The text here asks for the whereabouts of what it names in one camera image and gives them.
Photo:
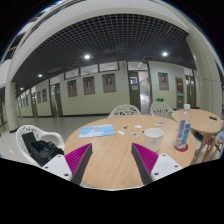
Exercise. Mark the open doorway with door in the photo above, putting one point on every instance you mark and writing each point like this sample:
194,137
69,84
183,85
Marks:
139,91

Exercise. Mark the small dark card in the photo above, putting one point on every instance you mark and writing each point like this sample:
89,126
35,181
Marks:
125,127

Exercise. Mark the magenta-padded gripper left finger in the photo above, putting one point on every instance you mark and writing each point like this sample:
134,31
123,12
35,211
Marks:
63,165

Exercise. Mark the blue booklet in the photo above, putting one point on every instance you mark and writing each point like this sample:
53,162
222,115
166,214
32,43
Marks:
97,131

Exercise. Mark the round ceiling lights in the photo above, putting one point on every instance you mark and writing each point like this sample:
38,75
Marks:
87,56

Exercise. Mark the red round coaster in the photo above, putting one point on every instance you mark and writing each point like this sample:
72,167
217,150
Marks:
183,148

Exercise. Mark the black phone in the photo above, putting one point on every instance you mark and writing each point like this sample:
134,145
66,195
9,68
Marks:
213,118

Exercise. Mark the white paper piece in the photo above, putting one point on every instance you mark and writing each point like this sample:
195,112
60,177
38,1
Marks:
121,132
137,126

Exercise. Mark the round wooden side table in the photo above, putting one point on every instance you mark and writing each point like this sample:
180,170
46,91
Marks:
203,121

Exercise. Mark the clear blue-labelled water bottle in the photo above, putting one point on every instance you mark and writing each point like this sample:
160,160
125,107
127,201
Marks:
183,128

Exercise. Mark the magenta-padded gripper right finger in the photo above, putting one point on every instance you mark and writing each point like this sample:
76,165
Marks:
160,165

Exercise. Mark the small patterned card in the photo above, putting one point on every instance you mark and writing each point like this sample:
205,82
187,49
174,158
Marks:
160,123
134,134

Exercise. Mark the framed wall portraits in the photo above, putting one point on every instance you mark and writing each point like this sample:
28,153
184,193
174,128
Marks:
109,83

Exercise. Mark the white lattice-back chair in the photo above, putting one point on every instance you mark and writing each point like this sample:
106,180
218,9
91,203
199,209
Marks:
161,109
124,110

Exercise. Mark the black bag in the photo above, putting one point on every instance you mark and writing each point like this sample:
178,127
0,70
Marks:
43,150

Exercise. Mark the green exit sign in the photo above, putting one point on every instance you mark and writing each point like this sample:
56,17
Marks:
160,99

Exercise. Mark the white armchair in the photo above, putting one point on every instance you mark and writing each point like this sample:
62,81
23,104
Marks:
50,136

